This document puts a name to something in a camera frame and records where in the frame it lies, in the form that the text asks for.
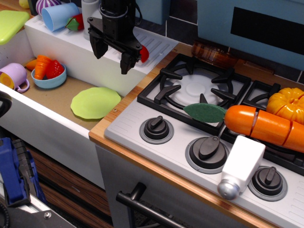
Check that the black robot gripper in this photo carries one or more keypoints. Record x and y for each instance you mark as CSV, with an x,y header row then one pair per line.
x,y
115,29

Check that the light green toy plate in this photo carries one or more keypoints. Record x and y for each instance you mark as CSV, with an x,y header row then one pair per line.
x,y
95,102

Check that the red toy pepper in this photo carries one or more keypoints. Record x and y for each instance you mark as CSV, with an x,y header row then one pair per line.
x,y
75,23

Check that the grey toy faucet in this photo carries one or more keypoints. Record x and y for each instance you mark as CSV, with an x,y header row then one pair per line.
x,y
90,8

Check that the red toy strawberry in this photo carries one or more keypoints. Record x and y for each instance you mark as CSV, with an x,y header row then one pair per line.
x,y
54,69

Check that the white toy sink basin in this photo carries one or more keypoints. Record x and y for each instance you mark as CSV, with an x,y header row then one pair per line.
x,y
43,117

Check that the light blue toy cup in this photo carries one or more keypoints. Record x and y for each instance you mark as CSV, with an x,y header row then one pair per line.
x,y
56,17

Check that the orange toy carrot piece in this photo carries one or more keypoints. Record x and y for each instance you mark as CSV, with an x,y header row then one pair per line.
x,y
41,66

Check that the light blue toy bowl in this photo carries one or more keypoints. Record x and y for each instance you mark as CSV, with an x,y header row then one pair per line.
x,y
50,83

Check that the small orange toy piece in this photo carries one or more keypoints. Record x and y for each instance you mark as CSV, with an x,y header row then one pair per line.
x,y
31,65

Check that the purple striped toy vegetable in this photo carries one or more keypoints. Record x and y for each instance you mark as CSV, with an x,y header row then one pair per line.
x,y
40,4

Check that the left black stove knob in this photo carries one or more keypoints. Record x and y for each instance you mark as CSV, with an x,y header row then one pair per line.
x,y
156,130

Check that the black stove knob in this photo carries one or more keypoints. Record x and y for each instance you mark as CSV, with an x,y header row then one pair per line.
x,y
156,130
268,184
207,155

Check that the black left burner grate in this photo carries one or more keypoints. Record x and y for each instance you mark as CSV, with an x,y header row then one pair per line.
x,y
185,81

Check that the black burner grate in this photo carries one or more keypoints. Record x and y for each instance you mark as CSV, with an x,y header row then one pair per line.
x,y
185,81
256,94

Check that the yellow toy fruit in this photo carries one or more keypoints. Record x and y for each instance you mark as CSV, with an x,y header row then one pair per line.
x,y
24,4

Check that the purple toy mug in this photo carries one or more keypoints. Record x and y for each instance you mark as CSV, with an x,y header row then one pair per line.
x,y
14,76

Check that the lime green cutting board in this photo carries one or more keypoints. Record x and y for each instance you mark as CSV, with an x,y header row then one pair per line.
x,y
11,22

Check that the brown glass pot lid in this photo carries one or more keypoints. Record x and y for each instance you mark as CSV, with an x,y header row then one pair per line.
x,y
213,55

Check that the green felt carrot leaf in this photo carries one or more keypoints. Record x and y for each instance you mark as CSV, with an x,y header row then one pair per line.
x,y
204,112

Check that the middle black stove knob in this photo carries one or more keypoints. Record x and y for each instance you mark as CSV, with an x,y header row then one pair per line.
x,y
207,155

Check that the light blue toy microwave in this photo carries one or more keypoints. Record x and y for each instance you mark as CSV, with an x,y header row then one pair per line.
x,y
270,29

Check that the blue clamp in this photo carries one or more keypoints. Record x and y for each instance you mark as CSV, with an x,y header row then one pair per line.
x,y
19,173

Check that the white toy salt shaker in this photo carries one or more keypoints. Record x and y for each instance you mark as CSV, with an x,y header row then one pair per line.
x,y
243,161

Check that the large orange toy carrot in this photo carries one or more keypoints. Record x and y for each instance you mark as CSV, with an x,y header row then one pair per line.
x,y
265,126

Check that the orange toy pumpkin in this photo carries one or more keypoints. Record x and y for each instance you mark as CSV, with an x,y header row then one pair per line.
x,y
288,103

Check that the right black stove knob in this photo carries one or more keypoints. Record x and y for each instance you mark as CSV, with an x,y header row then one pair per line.
x,y
268,184

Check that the black right burner grate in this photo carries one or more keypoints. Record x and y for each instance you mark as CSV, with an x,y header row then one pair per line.
x,y
256,94

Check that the black oven door handle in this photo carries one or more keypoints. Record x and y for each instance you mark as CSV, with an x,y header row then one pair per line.
x,y
132,201

